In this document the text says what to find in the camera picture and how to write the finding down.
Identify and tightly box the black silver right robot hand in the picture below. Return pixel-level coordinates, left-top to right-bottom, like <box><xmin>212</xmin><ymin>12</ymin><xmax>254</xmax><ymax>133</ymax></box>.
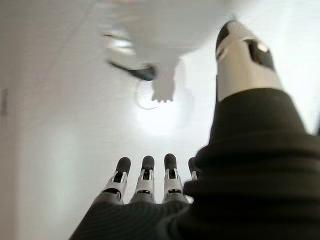
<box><xmin>68</xmin><ymin>21</ymin><xmax>320</xmax><ymax>240</ymax></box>

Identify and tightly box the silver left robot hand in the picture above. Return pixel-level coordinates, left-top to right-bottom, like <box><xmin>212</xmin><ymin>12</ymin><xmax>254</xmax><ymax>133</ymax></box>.
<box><xmin>150</xmin><ymin>65</ymin><xmax>176</xmax><ymax>104</ymax></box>

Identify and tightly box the chrome black kitchen faucet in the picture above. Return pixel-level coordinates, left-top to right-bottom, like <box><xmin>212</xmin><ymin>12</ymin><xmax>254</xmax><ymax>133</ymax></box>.
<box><xmin>101</xmin><ymin>29</ymin><xmax>157</xmax><ymax>82</ymax></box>

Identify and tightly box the round white drain ring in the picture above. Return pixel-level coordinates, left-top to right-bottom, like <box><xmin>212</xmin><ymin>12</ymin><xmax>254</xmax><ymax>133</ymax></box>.
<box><xmin>135</xmin><ymin>79</ymin><xmax>162</xmax><ymax>111</ymax></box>

